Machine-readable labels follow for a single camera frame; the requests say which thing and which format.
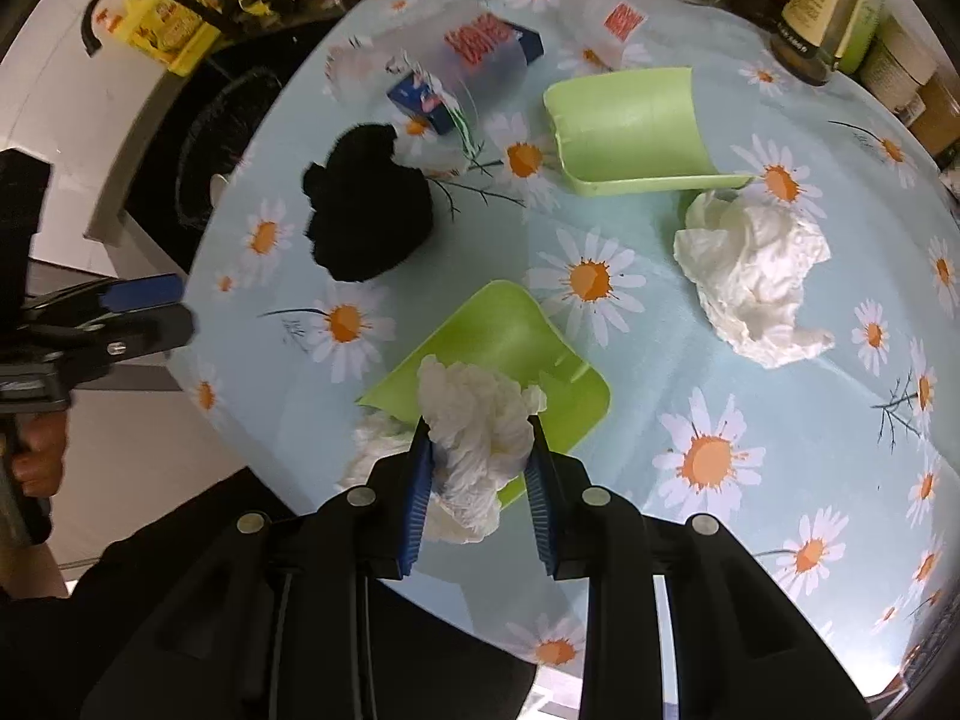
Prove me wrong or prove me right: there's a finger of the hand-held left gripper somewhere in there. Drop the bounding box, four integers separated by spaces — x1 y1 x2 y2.
30 306 197 391
22 274 187 331

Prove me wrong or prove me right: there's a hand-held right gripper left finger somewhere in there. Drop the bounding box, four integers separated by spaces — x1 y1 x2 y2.
79 420 436 720

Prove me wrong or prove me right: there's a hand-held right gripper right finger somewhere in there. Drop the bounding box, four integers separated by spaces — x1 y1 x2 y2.
523 414 875 720

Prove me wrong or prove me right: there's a trash bin with black bag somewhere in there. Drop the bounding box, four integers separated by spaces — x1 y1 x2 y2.
174 67 282 230

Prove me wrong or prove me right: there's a green foam tray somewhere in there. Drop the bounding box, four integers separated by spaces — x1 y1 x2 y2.
543 67 753 197
356 279 612 511

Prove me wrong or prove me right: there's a blue drink carton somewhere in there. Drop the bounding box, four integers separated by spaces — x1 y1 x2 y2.
386 19 547 137

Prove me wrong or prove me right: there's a clear plastic cup red print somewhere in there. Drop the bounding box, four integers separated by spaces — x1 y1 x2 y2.
401 4 530 128

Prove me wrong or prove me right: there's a person's left hand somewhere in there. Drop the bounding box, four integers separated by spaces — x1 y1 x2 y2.
11 412 70 500

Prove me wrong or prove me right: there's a small crumpled white tissue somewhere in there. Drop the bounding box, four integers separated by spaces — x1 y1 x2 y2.
337 412 418 492

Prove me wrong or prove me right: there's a black sink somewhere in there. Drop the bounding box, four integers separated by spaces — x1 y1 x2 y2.
86 37 301 278

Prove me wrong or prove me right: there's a daisy print tablecloth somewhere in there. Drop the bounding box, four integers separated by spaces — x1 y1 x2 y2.
166 0 960 698

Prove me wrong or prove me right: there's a black faucet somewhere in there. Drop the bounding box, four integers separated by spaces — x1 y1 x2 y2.
81 0 226 57

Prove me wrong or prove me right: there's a crumpled black cloth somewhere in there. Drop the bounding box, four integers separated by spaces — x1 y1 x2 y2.
301 122 436 282

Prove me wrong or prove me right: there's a yellow detergent bottle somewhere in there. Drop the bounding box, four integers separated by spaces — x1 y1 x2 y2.
105 0 222 77

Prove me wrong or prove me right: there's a large crumpled white tissue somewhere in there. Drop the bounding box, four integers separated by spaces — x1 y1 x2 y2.
673 191 837 368

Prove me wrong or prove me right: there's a brown jar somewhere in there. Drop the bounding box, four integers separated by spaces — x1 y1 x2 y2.
904 71 960 155

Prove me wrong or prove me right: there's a jar with pale label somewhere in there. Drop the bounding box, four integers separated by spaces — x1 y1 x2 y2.
859 15 938 113

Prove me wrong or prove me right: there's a dark bottle beige label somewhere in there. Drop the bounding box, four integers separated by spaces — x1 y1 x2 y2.
772 0 875 87

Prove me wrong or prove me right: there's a bottle with green label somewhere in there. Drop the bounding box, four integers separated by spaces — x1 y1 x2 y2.
832 0 893 76

